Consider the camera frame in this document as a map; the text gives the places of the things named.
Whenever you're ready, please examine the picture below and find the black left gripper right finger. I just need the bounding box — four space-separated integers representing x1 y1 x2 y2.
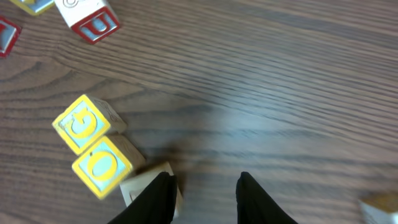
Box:
236 172 297 224

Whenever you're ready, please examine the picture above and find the blue edged letter block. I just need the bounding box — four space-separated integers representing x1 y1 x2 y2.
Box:
120 162 182 219

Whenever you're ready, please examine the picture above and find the yellow letter G block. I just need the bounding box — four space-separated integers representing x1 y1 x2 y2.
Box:
52 94 127 155

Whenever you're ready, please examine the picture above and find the yellow edged picture block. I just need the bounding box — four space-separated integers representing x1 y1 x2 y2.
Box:
10 0 55 16

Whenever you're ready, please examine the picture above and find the yellow letter O block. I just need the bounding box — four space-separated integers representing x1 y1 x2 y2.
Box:
72 134 146 200

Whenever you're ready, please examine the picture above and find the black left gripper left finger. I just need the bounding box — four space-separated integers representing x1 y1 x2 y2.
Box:
108 172 177 224

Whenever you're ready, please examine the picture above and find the wooden picture block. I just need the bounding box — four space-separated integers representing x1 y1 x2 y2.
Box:
359 192 397 224

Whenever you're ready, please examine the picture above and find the red edged picture block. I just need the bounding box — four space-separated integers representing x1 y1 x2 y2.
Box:
0 16 22 58

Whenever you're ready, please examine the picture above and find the red letter U block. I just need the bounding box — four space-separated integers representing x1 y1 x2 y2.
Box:
54 0 120 44

